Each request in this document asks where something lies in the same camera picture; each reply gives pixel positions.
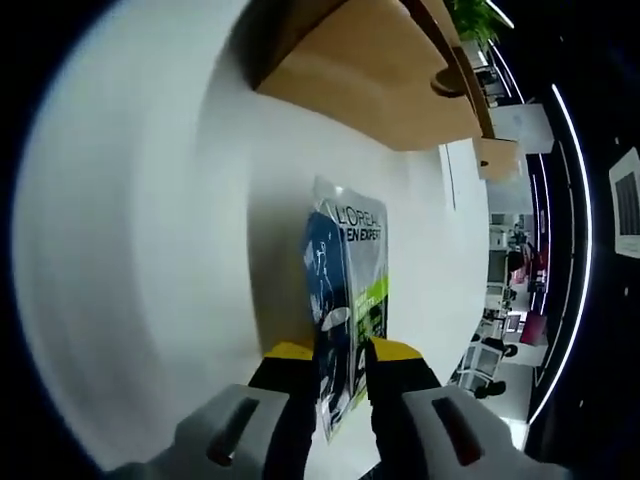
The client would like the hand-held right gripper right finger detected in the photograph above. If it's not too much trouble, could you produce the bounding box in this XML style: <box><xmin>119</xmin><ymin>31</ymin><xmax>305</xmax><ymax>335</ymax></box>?
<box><xmin>363</xmin><ymin>335</ymin><xmax>552</xmax><ymax>480</ymax></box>

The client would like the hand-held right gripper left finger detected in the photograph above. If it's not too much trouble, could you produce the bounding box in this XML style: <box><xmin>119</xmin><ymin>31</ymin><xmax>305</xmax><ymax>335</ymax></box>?
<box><xmin>106</xmin><ymin>342</ymin><xmax>319</xmax><ymax>480</ymax></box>

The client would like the grey green sachet soft item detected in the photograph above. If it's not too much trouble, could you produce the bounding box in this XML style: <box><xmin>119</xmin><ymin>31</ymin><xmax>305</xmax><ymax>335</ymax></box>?
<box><xmin>298</xmin><ymin>174</ymin><xmax>391</xmax><ymax>447</ymax></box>

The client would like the brown cardboard shoe box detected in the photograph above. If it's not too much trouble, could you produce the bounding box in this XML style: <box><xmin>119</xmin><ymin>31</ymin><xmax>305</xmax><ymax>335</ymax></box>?
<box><xmin>243</xmin><ymin>0</ymin><xmax>527</xmax><ymax>182</ymax></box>

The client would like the white office chair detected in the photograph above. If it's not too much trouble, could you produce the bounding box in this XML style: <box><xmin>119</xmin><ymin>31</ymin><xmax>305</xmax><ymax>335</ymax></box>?
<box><xmin>458</xmin><ymin>343</ymin><xmax>503</xmax><ymax>392</ymax></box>

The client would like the ceiling air conditioner vent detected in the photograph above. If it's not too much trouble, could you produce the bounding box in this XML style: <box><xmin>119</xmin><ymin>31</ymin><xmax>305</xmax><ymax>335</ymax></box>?
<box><xmin>607</xmin><ymin>148</ymin><xmax>640</xmax><ymax>257</ymax></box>

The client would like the curved ceiling light strip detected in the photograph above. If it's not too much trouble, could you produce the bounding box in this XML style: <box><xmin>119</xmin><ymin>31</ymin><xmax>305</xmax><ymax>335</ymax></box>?
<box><xmin>528</xmin><ymin>83</ymin><xmax>595</xmax><ymax>425</ymax></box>

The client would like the green plant in white pot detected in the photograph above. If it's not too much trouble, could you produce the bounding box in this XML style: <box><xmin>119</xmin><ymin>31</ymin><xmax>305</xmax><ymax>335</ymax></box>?
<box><xmin>446</xmin><ymin>0</ymin><xmax>516</xmax><ymax>54</ymax></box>

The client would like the red wall display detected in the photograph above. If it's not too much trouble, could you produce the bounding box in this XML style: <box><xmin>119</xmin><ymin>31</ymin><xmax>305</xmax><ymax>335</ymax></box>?
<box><xmin>519</xmin><ymin>312</ymin><xmax>549</xmax><ymax>346</ymax></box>

